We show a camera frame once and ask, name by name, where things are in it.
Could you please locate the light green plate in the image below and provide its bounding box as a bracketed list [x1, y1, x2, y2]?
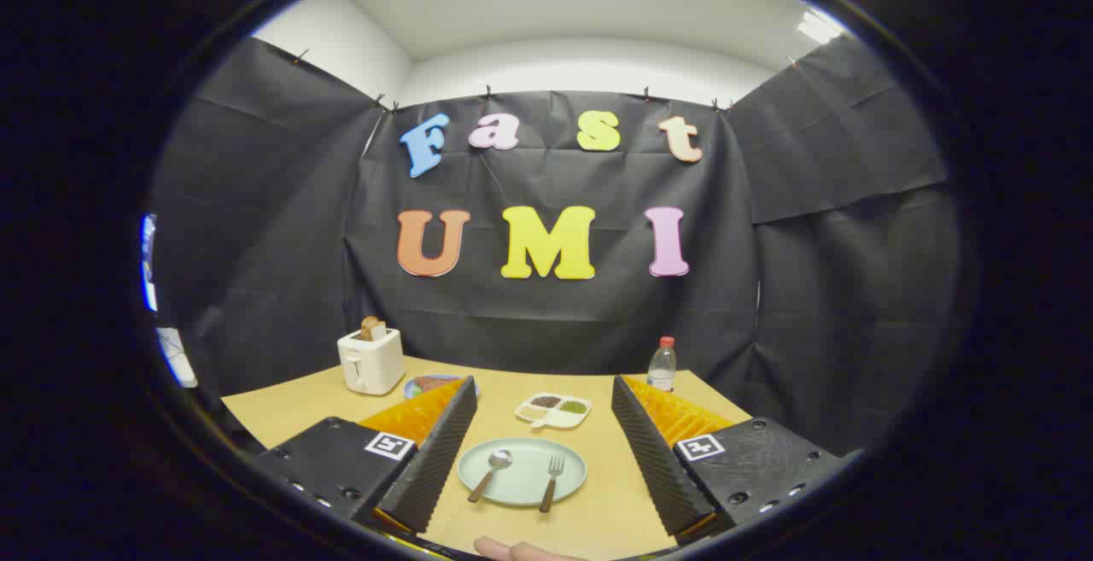
[457, 437, 588, 508]

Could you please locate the white divided sauce dish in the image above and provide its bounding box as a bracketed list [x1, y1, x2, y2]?
[515, 392, 593, 430]

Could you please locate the white toaster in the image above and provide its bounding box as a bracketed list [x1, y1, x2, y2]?
[337, 328, 406, 396]

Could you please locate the black backdrop cloth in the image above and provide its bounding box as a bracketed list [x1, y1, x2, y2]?
[149, 36, 961, 459]

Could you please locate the small ceiling light panel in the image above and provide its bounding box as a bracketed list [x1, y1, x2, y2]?
[798, 10, 846, 45]

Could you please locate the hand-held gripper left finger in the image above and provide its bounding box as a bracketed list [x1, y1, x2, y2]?
[254, 376, 479, 536]

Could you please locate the wooden-handled metal fork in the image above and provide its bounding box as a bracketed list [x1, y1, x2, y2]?
[539, 454, 565, 514]

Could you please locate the wooden-handled metal spoon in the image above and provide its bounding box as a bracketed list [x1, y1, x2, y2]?
[467, 449, 513, 504]

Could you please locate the white panel behind cloth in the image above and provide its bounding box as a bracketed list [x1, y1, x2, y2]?
[141, 213, 199, 389]

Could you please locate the clear red-capped water bottle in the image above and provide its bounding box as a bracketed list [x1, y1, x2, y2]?
[647, 336, 678, 393]

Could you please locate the blue plate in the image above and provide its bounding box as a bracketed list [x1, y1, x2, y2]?
[403, 374, 479, 400]

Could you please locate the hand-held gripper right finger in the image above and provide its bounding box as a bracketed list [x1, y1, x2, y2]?
[611, 375, 846, 538]

